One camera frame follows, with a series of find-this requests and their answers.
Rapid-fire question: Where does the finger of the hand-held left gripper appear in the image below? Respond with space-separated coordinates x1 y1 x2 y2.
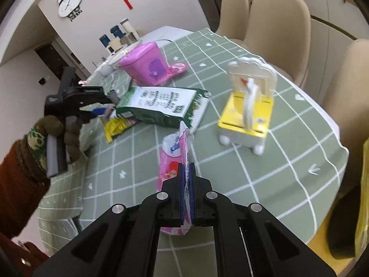
77 110 99 123
79 88 119 108

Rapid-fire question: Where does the person's left forearm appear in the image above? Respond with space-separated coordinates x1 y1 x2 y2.
0 138 52 238

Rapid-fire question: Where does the green white milk carton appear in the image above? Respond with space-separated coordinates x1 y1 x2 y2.
115 87 213 132

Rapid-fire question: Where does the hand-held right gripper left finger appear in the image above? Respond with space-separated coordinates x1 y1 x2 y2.
33 163 188 277

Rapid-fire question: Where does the blue white wrapper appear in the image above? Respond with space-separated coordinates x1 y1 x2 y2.
91 105 117 120

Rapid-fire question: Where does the small yellow packet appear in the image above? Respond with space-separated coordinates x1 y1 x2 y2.
103 116 138 144

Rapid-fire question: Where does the steel cup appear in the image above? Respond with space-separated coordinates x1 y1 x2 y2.
119 33 139 47

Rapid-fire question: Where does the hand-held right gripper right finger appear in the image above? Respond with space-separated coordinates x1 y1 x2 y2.
189 163 338 277

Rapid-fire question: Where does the beige dining chair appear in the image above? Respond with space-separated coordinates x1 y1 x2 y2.
244 0 312 89
216 0 252 40
321 38 369 157

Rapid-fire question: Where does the large white bowl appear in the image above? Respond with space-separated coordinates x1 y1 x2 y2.
111 43 142 67

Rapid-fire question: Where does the white thermos flask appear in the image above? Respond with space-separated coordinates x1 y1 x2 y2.
120 18 135 35

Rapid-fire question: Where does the dark glass cabinet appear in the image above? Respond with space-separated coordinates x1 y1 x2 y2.
187 0 223 33

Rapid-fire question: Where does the white yellow chair-shaped holder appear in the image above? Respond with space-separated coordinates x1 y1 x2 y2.
217 56 278 154

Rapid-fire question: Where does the pink tissue packet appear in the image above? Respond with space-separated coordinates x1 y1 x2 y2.
156 120 194 237

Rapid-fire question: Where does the panda wall clock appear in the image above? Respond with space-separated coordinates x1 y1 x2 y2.
56 0 83 23

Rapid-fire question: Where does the green checked tablecloth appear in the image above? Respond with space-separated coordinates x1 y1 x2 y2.
37 27 350 251

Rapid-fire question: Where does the person's left hand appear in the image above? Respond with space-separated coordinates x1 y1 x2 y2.
24 115 83 171

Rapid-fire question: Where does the pink purple wrapper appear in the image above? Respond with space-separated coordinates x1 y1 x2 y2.
169 61 190 78

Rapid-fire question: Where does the pink lidded container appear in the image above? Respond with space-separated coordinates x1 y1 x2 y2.
119 42 171 86

